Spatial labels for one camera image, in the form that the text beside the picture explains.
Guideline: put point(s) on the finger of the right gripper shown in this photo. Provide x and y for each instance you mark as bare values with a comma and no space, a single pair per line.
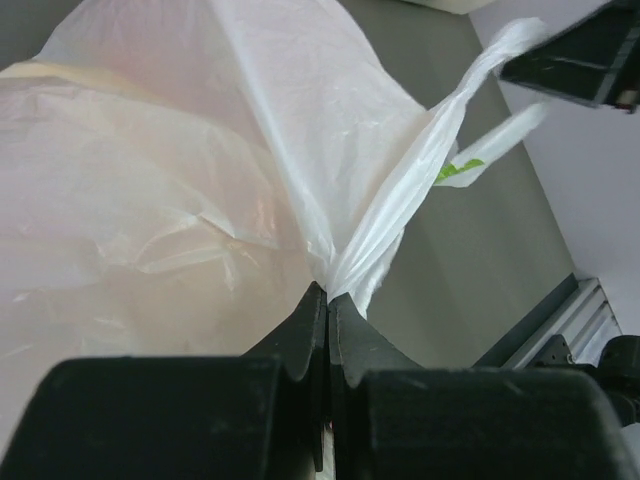
594,62

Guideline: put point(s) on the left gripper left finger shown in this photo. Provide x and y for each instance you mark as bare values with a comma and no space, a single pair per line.
254,416

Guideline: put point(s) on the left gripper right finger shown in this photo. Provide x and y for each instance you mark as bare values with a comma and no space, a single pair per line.
552,419

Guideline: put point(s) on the white printed plastic bag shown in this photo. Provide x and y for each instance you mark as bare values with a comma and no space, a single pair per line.
141,123

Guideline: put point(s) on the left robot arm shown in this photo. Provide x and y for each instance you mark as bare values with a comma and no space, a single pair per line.
325,391

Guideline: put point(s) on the slotted cable duct rail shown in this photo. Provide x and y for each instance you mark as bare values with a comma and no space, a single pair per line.
579,311

